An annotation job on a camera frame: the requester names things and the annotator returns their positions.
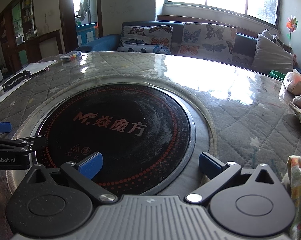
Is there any green plastic basin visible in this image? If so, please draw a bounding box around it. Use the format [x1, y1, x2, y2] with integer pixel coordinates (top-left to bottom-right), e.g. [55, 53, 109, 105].
[269, 70, 285, 80]

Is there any right butterfly print cushion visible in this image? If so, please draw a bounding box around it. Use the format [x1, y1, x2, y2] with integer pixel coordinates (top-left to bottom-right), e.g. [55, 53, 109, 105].
[178, 23, 237, 63]

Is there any grey plain cushion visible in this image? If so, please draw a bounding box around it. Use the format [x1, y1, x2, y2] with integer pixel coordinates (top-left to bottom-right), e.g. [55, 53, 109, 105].
[251, 29, 293, 75]

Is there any white paper sheet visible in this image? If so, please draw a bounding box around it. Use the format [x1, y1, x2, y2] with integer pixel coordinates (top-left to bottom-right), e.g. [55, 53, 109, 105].
[0, 60, 56, 103]

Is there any colourful patterned children's garment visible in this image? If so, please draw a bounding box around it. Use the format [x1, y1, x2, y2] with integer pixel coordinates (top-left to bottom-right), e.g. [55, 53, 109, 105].
[282, 95, 301, 239]

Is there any colourful pinwheel toy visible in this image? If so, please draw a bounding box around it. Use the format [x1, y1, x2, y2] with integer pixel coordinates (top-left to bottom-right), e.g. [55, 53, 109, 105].
[286, 16, 298, 51]

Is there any left butterfly print cushion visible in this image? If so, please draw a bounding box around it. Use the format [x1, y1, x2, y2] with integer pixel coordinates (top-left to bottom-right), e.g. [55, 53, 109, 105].
[117, 25, 173, 55]

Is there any small clear plastic box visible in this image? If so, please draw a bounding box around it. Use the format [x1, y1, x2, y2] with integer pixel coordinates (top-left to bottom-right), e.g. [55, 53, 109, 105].
[61, 50, 82, 62]

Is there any black handle tool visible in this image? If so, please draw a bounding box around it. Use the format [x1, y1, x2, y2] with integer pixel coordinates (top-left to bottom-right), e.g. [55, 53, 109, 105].
[2, 70, 31, 92]

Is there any butterfly print cushion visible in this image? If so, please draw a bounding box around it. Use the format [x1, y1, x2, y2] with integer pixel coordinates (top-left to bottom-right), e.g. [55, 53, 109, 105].
[117, 25, 173, 55]
[178, 23, 237, 63]

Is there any dark wooden cabinet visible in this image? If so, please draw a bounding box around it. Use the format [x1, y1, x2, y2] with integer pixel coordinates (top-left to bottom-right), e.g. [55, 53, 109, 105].
[0, 0, 64, 74]

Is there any blue cabinet in doorway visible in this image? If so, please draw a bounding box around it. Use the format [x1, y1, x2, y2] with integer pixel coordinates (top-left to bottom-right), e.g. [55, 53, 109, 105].
[76, 22, 99, 46]

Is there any pile of cream pink clothes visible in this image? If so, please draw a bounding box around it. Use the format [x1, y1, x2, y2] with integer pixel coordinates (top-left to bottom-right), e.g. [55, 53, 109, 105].
[279, 70, 301, 102]

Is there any blue sofa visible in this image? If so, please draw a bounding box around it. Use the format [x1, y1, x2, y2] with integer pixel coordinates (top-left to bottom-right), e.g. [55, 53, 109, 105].
[74, 20, 301, 74]

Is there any black round induction cooktop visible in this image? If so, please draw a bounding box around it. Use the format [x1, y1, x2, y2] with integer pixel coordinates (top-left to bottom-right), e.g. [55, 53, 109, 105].
[36, 83, 195, 196]

